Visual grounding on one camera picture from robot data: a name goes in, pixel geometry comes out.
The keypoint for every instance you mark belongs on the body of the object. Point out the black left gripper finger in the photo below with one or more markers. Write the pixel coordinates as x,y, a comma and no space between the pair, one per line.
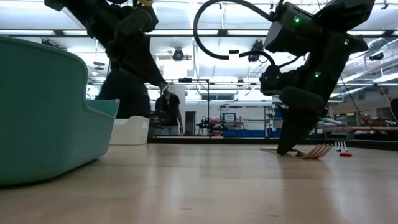
152,73

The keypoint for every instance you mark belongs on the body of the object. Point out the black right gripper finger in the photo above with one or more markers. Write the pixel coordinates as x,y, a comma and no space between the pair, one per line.
295,130

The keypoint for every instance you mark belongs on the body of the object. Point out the gold fork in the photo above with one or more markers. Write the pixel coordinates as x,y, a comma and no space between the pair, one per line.
317,152

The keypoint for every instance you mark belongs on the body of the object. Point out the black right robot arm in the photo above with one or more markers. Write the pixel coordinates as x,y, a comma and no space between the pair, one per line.
342,12

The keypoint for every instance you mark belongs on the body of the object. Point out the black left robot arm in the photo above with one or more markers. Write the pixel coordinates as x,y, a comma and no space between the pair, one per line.
87,12

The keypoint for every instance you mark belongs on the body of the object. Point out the round black ceiling device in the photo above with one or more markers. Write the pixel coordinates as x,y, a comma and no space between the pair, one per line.
178,55

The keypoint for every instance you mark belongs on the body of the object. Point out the white rolled tubes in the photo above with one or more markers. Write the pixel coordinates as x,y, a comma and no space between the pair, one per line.
332,121

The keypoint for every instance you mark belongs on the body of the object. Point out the person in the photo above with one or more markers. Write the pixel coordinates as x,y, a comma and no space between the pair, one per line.
169,112

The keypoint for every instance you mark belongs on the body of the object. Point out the blue storage bins shelf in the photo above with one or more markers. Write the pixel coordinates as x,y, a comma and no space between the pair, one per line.
248,133

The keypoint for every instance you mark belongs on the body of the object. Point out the wooden workbench top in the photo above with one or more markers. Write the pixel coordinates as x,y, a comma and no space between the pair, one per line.
357,128

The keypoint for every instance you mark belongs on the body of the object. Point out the white plastic bin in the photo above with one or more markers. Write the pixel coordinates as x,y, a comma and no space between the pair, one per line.
130,132

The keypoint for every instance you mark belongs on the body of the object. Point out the black benchtop equipment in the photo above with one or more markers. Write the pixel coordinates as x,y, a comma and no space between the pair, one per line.
205,124

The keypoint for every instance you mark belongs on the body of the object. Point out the teal plastic bin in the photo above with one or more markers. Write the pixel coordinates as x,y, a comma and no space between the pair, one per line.
46,130

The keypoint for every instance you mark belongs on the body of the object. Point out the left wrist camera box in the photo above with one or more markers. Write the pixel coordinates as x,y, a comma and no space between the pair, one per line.
136,20

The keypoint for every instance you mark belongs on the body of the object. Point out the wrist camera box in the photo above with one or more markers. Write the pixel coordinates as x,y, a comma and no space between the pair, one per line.
270,81
136,20

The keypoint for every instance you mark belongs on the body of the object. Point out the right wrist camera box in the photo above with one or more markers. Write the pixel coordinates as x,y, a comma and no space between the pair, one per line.
270,81

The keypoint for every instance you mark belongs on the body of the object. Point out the silver ventilation duct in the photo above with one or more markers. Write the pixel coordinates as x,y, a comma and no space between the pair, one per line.
385,43

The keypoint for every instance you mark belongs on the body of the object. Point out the black table frame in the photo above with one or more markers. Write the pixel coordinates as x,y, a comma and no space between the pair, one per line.
217,140

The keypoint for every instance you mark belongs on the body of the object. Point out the overhead frame bar with lights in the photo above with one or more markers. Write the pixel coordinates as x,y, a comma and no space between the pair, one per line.
222,32

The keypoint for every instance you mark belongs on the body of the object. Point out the black ceiling camera mount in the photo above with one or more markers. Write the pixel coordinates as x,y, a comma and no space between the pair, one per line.
49,43

